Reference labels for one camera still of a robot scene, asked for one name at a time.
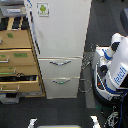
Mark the white fridge door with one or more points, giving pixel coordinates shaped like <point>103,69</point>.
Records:
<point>63,32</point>

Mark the middle fridge drawer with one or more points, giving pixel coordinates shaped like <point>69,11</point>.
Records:
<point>58,68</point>

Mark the fridge drawer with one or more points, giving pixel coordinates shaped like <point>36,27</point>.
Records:
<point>61,88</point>
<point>58,68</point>

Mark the bottom fridge drawer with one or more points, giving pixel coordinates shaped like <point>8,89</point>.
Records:
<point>61,88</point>

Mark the white refrigerator body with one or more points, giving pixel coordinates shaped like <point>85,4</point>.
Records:
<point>59,29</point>

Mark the wooden drawer cabinet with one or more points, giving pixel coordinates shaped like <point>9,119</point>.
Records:
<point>19,68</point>

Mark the green android sticker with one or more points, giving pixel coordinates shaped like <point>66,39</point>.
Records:
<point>43,9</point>

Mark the grey box on cabinet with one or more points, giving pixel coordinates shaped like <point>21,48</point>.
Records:
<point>13,11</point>

